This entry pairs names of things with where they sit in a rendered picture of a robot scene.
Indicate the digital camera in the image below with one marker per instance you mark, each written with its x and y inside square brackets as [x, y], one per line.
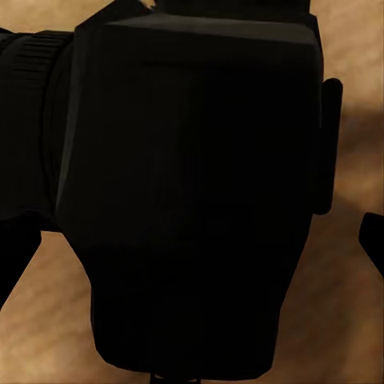
[182, 149]

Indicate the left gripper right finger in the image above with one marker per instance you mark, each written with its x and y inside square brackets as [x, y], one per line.
[371, 236]

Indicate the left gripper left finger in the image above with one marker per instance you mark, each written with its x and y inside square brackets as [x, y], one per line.
[19, 239]

